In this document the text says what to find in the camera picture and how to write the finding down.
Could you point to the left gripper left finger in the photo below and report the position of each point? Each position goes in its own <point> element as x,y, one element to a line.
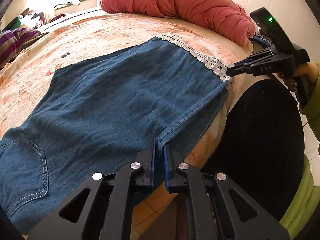
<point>101,207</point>

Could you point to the person's right hand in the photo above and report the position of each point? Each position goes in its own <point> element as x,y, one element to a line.
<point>309,70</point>

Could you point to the orange white fleece blanket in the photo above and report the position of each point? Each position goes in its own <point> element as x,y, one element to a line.
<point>25,81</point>

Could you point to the clothes pile by window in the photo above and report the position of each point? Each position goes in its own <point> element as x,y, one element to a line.
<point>27,19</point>

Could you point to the blue denim pants lace trim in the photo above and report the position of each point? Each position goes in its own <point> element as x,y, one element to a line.
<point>99,113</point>

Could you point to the purple striped pillow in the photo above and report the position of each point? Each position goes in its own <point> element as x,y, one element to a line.
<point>13,42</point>

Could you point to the black trousers of person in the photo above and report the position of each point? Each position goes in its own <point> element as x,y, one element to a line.
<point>262,147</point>

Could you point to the red rolled duvet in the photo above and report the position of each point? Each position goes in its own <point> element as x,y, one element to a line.
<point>221,16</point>

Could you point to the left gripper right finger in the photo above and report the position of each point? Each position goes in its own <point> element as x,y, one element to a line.
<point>217,208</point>

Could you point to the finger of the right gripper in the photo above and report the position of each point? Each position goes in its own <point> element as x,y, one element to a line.
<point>238,70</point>
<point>255,58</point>

